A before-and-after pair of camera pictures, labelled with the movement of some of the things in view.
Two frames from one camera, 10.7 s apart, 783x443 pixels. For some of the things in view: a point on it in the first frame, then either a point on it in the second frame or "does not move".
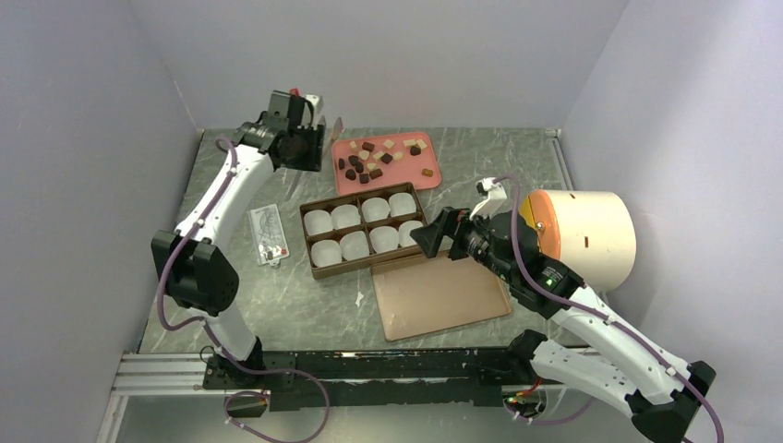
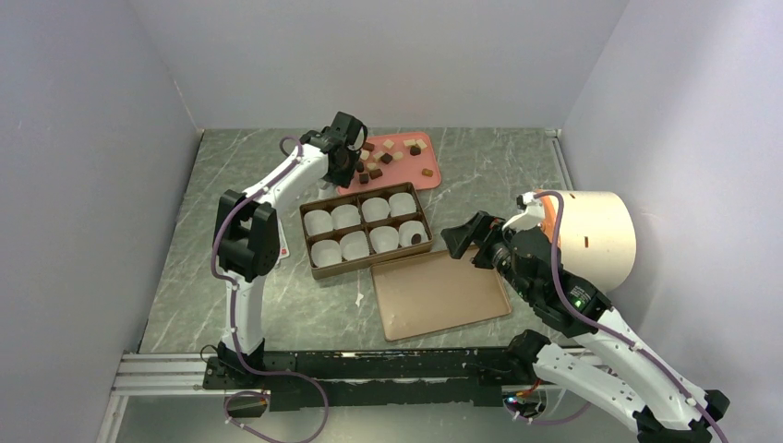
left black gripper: x=311 y=161 -> x=344 y=180
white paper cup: x=325 y=253 does not move
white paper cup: x=344 y=216 does not move
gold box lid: x=419 y=296 does not move
